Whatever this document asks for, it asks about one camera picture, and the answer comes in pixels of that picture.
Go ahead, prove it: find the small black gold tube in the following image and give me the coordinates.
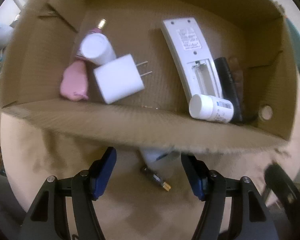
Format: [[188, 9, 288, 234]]
[[140, 165, 172, 192]]

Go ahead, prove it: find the pink keychain bottle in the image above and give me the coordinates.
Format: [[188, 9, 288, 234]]
[[75, 18, 107, 61]]

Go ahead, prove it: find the white wall charger plug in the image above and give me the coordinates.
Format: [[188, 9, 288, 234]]
[[93, 54, 153, 105]]

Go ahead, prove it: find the white remote control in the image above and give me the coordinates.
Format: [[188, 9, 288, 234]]
[[161, 17, 223, 101]]

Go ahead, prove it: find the small white pill bottle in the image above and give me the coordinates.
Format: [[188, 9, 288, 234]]
[[189, 94, 234, 123]]

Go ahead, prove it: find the black rectangular stick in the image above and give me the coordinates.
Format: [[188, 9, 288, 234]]
[[214, 57, 243, 123]]

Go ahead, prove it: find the brown cardboard box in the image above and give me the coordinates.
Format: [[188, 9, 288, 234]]
[[0, 0, 297, 153]]

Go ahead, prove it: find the teal cushion orange stripe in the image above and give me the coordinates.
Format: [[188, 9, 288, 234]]
[[286, 18, 300, 73]]

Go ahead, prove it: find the white medicine bottle red label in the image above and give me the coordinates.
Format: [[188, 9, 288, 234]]
[[79, 33, 116, 66]]

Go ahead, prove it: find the beige bed cover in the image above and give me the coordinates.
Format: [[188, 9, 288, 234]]
[[0, 55, 300, 240]]

